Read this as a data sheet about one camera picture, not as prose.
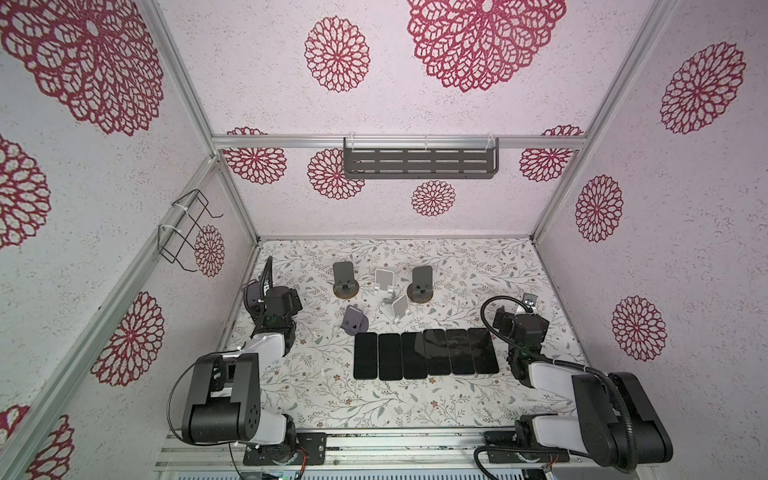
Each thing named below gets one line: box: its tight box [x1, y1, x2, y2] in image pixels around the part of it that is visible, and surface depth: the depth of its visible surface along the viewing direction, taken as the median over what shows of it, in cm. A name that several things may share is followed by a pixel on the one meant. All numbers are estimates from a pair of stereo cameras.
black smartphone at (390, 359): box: [378, 333, 403, 381], surface depth 91 cm
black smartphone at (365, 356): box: [353, 332, 377, 380], surface depth 91 cm
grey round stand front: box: [340, 304, 369, 336], surface depth 93 cm
